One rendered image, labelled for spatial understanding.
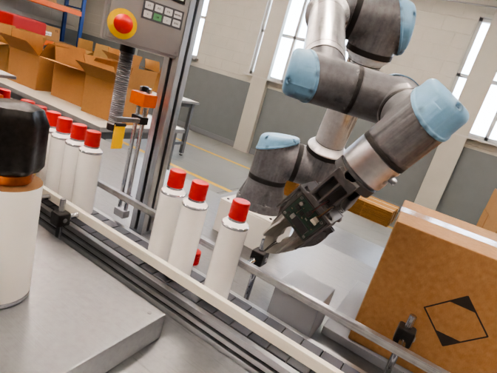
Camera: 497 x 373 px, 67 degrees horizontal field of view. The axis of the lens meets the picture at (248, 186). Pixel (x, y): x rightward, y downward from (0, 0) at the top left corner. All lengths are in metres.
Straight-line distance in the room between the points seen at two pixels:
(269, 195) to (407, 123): 0.64
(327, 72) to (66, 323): 0.54
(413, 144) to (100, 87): 2.34
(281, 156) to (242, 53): 6.08
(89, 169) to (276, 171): 0.49
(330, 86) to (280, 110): 6.03
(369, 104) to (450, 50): 5.55
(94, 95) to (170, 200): 2.01
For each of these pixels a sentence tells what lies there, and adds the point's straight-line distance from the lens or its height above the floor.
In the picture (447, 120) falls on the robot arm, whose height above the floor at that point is 1.31.
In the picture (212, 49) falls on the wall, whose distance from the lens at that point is 7.46.
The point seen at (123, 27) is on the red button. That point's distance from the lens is 0.87.
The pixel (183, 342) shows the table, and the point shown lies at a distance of 0.72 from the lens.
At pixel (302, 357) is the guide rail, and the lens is 0.66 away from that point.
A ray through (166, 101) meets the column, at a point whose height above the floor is 1.19.
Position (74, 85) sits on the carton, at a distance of 2.97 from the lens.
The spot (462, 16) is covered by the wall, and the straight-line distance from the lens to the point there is 6.22.
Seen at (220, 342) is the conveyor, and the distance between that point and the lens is 0.72.
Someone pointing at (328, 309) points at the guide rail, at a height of 0.96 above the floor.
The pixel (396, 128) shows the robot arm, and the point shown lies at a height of 1.28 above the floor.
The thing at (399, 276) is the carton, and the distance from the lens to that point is 0.78.
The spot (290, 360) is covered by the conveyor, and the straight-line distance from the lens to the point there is 0.68.
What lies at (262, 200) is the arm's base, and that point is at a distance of 1.09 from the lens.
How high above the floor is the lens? 1.29
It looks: 16 degrees down
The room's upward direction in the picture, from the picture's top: 16 degrees clockwise
